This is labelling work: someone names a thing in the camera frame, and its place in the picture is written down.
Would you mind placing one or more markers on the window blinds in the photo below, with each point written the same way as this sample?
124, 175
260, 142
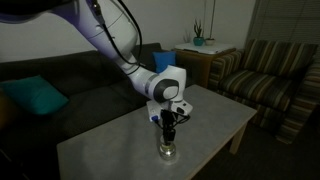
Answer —
286, 20

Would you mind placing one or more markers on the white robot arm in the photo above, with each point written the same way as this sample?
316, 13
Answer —
110, 28

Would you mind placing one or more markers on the teal pot with plant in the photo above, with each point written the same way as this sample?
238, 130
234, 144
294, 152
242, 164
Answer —
198, 40

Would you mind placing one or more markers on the wooden side table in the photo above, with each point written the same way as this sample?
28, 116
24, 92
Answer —
197, 64

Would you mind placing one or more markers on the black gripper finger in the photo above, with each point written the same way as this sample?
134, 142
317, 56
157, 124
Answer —
169, 136

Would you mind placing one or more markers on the small white plant pot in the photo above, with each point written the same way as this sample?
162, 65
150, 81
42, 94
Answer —
209, 41

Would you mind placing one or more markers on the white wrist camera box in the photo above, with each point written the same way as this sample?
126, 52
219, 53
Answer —
156, 111

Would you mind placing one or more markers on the teal square cushion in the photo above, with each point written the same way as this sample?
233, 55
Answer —
35, 94

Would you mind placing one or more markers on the small silver metal jar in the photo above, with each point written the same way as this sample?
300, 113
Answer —
167, 150

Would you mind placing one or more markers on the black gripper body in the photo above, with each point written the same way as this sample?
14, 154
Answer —
167, 120

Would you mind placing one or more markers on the blue square cushion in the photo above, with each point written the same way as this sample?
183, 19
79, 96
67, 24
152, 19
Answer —
163, 59

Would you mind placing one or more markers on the striped fabric armchair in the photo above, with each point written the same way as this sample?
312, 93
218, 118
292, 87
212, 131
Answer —
278, 79

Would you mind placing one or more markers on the dark grey fabric sofa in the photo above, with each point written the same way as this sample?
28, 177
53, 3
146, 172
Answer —
97, 92

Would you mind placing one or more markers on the white board on side table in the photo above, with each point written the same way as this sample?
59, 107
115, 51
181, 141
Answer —
204, 49

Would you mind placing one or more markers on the grey coffee table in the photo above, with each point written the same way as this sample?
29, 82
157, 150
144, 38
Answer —
127, 148

